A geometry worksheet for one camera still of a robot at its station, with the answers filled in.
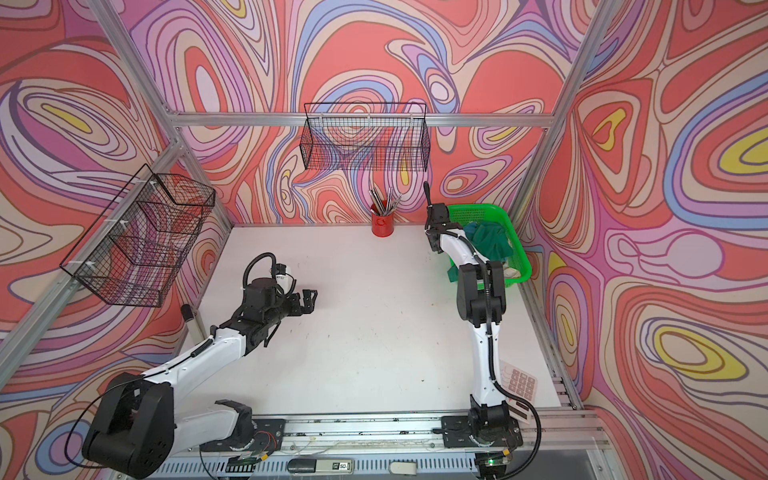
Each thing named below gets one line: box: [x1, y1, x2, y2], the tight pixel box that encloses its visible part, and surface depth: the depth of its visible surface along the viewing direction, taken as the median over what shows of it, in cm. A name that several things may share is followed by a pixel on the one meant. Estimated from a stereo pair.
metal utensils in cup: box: [368, 183, 402, 216], surface depth 114 cm
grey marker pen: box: [181, 304, 207, 340], surface depth 92 cm
